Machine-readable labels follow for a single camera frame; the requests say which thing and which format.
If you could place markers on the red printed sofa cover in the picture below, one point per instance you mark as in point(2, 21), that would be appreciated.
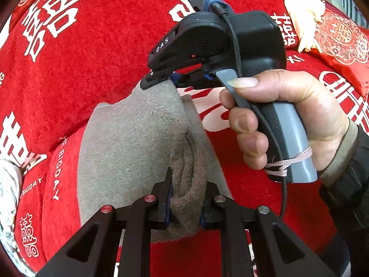
point(86, 63)

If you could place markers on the person's right hand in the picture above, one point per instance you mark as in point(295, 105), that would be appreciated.
point(302, 98)

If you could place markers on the cream crumpled cloth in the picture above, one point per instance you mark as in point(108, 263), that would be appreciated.
point(302, 14)

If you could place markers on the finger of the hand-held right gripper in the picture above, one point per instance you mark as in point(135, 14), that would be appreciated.
point(150, 81)
point(190, 80)

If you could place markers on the person's right forearm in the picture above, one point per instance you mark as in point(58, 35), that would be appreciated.
point(351, 184)

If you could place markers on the red patterned pillow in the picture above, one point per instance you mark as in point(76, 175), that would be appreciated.
point(343, 37)

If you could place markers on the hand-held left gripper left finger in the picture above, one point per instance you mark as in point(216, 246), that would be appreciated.
point(165, 205)

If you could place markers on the white floral cloth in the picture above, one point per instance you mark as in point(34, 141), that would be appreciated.
point(8, 196)

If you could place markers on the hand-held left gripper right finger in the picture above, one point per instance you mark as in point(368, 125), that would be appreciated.
point(207, 216)

